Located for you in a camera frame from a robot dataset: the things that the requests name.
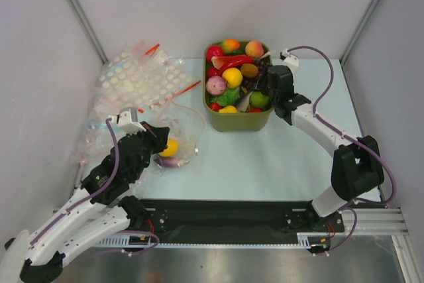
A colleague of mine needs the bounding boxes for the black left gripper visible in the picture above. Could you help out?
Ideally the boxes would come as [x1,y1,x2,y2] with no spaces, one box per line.
[130,121,170,180]

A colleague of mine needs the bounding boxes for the dark purple toy grapes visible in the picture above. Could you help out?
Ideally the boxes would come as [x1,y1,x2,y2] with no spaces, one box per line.
[242,65,267,90]

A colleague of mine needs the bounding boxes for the purple toy eggplant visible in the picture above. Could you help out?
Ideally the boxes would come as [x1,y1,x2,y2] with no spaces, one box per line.
[154,156,189,168]

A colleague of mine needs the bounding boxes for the yellow toy lemon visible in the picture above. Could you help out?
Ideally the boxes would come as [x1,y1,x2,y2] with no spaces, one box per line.
[158,139,180,157]

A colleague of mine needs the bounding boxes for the clear zip top bag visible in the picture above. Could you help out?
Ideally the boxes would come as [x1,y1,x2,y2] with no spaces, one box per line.
[152,101,205,174]

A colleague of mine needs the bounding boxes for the pink toy onion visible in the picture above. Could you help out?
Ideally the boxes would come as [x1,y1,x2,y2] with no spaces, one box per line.
[205,76,227,96]

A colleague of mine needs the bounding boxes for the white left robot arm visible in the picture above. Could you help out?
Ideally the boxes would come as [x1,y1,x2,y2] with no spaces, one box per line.
[1,122,170,282]

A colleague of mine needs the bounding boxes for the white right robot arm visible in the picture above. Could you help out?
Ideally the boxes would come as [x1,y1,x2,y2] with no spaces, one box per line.
[260,64,384,231]

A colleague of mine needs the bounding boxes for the pile of clear zip bags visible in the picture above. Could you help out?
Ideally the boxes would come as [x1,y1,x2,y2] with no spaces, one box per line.
[70,89,144,166]

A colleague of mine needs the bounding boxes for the dotted clear zip bag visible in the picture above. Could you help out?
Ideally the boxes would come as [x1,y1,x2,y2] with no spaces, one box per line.
[95,41,201,113]

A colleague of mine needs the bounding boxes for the green toy apple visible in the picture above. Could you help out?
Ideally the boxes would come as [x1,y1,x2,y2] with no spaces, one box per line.
[250,91,270,109]

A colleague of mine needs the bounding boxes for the brown toy kiwi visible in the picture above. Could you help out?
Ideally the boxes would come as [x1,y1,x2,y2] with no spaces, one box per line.
[240,64,259,78]

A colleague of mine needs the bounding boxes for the peach toy fruit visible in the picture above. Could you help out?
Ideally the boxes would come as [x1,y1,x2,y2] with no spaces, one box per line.
[244,40,264,58]

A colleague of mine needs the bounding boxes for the grey toy fish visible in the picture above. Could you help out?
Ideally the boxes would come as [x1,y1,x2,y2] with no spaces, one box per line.
[233,90,253,113]

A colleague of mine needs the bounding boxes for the yellow toy apple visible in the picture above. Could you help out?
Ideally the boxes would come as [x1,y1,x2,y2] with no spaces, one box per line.
[222,68,243,89]

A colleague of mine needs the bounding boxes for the olive green plastic bin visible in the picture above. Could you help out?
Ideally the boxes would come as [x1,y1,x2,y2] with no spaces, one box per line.
[203,40,274,132]

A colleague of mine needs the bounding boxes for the red toy chili pepper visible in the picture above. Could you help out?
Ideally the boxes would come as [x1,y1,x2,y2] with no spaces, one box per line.
[219,55,254,72]

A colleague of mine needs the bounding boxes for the yellow toy banana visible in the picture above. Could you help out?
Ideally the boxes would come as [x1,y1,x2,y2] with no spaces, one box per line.
[219,105,238,114]

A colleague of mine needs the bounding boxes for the orange green toy mango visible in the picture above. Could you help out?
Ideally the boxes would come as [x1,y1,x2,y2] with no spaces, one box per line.
[219,38,240,54]

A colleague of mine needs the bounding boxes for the toy watermelon slice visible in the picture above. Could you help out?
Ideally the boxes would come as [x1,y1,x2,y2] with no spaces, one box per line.
[211,56,230,70]

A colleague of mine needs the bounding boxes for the red toy tomato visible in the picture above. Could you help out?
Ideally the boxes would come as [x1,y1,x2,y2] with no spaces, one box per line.
[209,102,222,112]

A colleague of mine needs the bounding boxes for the red toy apple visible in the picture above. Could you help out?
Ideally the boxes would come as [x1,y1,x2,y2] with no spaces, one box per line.
[205,45,225,62]

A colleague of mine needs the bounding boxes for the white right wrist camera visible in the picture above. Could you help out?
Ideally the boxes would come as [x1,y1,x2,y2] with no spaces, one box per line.
[280,49,299,72]

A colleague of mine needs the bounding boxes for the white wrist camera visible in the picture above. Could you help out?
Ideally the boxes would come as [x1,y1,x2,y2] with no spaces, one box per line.
[112,107,146,134]
[280,49,299,72]

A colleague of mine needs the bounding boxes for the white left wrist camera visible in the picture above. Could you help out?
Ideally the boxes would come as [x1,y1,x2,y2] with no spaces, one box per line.
[112,107,146,134]

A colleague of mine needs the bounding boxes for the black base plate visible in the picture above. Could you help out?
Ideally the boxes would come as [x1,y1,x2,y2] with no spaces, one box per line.
[141,199,345,237]

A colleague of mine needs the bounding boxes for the white slotted cable duct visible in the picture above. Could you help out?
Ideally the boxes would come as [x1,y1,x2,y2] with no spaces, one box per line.
[94,232,329,249]

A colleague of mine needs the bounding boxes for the right aluminium corner post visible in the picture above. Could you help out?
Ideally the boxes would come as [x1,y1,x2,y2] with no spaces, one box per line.
[339,0,382,68]

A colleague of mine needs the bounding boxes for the aluminium corner post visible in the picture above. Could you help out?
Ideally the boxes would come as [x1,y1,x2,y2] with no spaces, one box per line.
[66,0,108,64]
[339,0,382,68]

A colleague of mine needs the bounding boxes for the aluminium frame rail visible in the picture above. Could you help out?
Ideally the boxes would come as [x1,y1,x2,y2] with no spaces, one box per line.
[341,207,411,237]

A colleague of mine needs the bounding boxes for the left aluminium corner post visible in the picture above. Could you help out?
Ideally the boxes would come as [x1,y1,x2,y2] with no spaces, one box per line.
[66,0,108,64]

